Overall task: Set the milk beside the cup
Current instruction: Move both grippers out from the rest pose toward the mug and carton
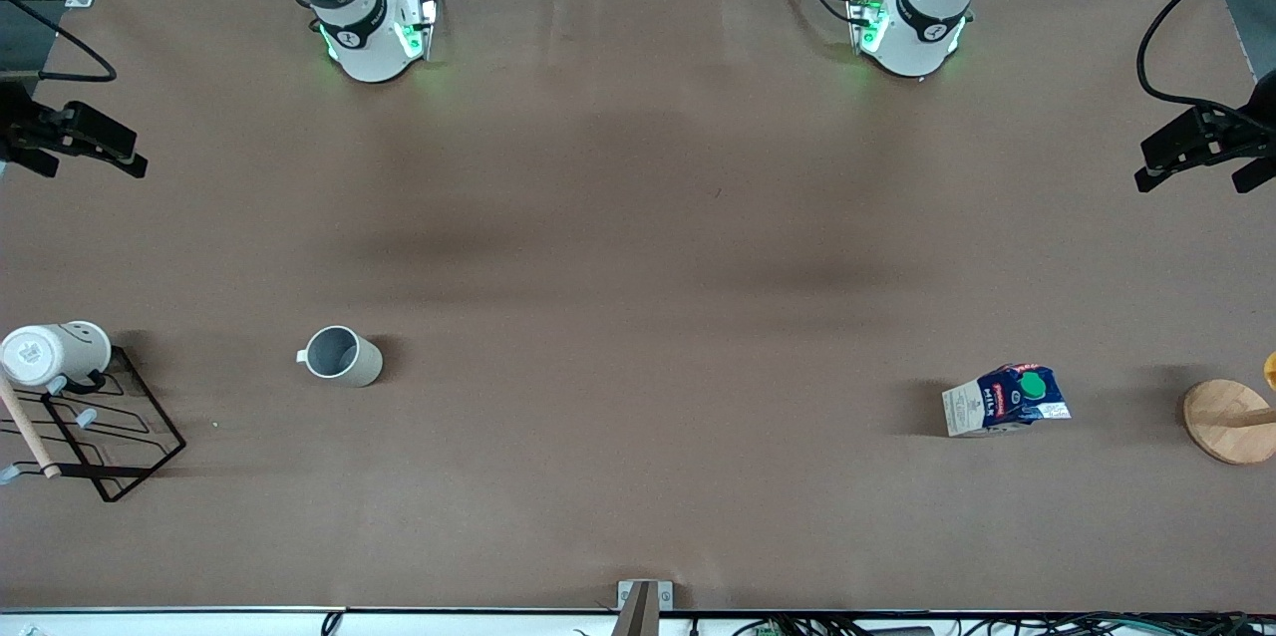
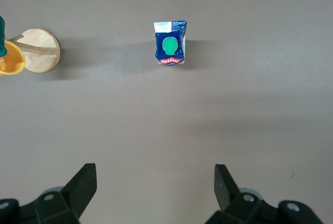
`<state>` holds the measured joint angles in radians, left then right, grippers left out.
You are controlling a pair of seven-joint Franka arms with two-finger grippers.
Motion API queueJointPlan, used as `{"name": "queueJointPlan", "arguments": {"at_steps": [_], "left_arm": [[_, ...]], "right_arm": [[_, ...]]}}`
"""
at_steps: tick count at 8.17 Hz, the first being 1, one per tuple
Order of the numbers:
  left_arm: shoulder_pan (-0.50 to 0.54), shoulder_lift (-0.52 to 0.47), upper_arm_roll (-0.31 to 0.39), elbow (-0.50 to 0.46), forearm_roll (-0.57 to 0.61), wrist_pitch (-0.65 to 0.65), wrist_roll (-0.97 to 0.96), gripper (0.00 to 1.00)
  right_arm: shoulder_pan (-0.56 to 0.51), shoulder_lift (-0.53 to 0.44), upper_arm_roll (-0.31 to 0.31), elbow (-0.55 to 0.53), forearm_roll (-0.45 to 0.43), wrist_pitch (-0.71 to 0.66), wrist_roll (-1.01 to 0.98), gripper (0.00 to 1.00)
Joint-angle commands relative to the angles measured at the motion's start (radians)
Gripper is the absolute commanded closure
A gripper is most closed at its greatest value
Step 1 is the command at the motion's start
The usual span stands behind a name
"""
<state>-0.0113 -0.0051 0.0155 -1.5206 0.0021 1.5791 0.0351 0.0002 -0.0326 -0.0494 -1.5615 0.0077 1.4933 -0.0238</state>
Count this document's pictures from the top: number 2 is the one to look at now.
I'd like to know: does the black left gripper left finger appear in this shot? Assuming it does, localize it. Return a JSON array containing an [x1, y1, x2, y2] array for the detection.
[[35, 163, 98, 224]]

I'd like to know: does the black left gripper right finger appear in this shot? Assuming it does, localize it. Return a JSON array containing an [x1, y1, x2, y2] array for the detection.
[[205, 164, 279, 224]]

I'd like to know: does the blue milk carton green cap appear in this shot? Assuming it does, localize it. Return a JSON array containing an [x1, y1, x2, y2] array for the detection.
[[153, 20, 188, 67]]

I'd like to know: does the yellow cup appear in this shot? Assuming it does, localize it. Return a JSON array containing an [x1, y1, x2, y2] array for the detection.
[[0, 40, 27, 76]]

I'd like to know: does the dark green cup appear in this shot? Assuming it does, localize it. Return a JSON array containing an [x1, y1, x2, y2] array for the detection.
[[0, 15, 8, 58]]

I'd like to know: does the brown table cover mat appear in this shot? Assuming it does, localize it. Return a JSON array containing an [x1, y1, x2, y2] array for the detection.
[[0, 0, 333, 224]]

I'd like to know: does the round wooden mug tree stand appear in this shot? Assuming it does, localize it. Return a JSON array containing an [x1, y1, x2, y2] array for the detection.
[[7, 28, 62, 74]]

